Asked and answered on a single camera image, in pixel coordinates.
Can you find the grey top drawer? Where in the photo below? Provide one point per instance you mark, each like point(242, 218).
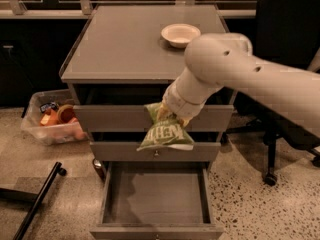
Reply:
point(122, 108)

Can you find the grey drawer cabinet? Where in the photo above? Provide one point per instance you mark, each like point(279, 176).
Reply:
point(123, 45)

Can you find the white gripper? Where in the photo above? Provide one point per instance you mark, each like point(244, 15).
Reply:
point(175, 104)

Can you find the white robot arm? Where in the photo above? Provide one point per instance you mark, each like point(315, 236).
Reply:
point(214, 61)

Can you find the blue snack pack in bin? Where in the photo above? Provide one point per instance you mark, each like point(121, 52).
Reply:
point(49, 105)

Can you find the grey drawer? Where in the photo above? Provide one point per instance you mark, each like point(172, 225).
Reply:
point(121, 146)
point(156, 201)
point(122, 108)

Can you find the green jalapeno chip bag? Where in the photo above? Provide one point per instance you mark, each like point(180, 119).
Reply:
point(168, 133)

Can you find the grey middle drawer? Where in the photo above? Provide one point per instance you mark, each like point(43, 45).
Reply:
point(121, 146)

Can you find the white paper bowl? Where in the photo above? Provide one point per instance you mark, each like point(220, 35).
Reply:
point(180, 35)

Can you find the black metal stand leg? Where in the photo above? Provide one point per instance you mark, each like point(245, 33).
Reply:
point(34, 199)

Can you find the black office chair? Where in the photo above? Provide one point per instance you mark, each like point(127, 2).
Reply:
point(287, 32)

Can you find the grey bottom drawer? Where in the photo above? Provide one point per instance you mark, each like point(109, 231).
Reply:
point(156, 201)

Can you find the red can behind cabinet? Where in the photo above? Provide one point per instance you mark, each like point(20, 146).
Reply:
point(99, 168)

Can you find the clear plastic storage bin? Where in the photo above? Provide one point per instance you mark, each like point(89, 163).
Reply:
point(49, 135)

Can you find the orange items in bin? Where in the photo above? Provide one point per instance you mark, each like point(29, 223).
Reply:
point(63, 115)

